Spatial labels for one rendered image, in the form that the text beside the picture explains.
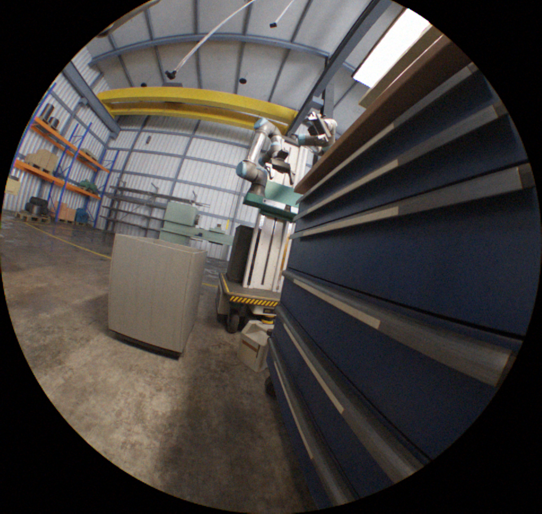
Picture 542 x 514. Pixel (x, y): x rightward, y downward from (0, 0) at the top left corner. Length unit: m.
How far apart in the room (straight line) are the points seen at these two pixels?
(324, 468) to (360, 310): 0.28
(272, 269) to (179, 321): 1.01
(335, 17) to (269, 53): 3.19
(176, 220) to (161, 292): 4.33
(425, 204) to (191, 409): 0.84
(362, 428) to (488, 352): 0.17
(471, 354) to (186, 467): 0.65
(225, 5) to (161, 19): 2.39
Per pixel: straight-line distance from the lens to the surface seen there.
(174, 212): 5.20
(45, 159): 8.43
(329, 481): 0.38
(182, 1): 8.62
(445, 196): 0.21
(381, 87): 1.31
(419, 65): 0.36
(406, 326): 0.22
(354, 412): 0.29
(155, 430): 0.74
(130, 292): 0.97
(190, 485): 0.65
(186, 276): 0.84
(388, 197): 0.31
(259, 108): 7.74
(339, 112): 11.04
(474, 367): 0.18
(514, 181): 0.19
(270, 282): 1.67
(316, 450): 0.40
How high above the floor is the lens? 0.62
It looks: 4 degrees up
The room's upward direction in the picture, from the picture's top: 12 degrees clockwise
